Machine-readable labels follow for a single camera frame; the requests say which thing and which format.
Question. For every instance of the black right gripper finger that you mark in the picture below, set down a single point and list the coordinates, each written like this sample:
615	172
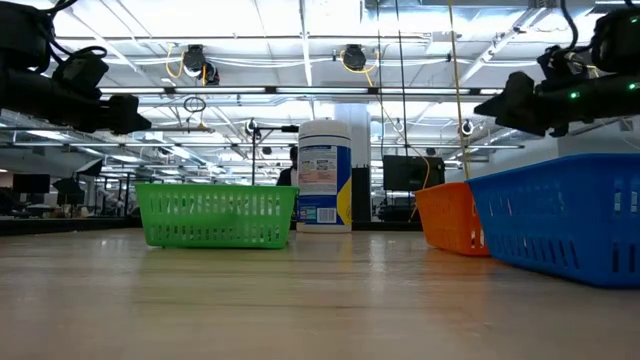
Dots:
515	97
525	125

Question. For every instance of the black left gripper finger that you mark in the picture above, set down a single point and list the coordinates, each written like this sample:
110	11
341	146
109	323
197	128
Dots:
125	115

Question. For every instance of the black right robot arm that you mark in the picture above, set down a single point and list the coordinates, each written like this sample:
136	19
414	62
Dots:
620	95

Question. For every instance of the black monitor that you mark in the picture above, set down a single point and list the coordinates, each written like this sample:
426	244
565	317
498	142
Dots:
412	172
31	183

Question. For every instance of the blue plastic basket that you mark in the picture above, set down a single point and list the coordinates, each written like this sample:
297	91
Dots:
560	220

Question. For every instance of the orange plastic basket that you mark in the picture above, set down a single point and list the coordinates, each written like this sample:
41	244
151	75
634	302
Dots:
450	220

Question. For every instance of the green plastic basket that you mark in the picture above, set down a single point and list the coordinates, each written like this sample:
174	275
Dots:
215	235

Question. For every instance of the person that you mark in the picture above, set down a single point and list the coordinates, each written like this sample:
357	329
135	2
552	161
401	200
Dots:
289	175

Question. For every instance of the black upright panel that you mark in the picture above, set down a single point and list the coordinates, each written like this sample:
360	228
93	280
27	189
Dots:
361	195

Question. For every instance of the white blue yellow wipes canister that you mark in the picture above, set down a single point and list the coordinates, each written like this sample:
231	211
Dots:
322	175

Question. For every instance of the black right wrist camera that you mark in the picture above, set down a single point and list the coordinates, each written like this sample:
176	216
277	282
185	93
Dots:
565	67

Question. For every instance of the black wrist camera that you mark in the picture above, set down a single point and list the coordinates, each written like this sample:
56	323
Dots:
565	67
80	72

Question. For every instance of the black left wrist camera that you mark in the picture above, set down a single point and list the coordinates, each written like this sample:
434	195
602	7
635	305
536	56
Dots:
80	72

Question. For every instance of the black camera stand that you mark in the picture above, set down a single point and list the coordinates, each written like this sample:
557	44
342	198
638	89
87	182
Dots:
254	150

